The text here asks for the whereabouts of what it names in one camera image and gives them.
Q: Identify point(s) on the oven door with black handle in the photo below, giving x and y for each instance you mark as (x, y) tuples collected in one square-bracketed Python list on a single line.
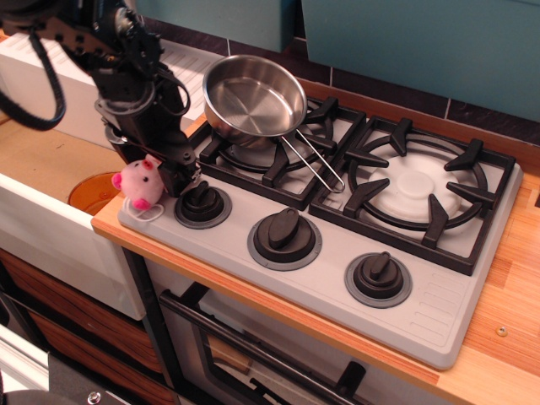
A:
[(253, 359)]

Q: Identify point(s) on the black left stove knob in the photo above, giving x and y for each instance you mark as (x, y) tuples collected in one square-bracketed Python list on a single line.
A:
[(203, 207)]

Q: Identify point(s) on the white toy sink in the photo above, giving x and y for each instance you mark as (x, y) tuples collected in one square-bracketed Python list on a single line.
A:
[(40, 169)]

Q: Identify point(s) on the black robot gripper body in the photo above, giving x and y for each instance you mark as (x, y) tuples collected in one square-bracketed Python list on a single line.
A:
[(145, 118)]

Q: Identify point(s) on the black right burner grate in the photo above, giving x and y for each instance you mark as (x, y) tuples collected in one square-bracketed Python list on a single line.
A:
[(435, 198)]

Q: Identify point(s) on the orange plastic bowl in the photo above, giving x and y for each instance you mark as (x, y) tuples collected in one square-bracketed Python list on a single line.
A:
[(93, 193)]

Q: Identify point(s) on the black middle stove knob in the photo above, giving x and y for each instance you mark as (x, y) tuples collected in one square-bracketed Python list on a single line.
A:
[(284, 241)]

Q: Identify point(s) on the wooden drawer fronts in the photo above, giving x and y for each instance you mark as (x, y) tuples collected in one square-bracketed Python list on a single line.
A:
[(97, 340)]

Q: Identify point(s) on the grey toy stove top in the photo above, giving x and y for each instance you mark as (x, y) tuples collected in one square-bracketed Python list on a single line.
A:
[(429, 325)]

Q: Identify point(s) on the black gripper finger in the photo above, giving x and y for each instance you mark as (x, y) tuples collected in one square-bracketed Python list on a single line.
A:
[(177, 178)]

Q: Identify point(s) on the pink stuffed pig toy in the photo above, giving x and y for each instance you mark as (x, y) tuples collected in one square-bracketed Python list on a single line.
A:
[(143, 187)]

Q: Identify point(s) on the black right stove knob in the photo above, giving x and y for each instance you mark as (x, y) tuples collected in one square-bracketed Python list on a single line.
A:
[(378, 280)]

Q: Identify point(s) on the black burner grate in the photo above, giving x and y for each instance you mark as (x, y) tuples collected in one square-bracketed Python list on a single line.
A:
[(435, 198), (291, 170)]

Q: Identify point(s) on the black stove knob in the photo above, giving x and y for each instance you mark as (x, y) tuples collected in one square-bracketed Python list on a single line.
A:
[(284, 241), (378, 280), (203, 207)]

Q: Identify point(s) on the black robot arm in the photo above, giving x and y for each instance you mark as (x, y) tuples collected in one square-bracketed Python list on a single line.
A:
[(105, 39)]

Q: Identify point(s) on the stainless steel pan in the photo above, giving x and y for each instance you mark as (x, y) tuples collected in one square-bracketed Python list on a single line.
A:
[(259, 106)]

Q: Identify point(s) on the black left burner grate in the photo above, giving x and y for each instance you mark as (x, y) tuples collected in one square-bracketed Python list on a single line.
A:
[(291, 170)]

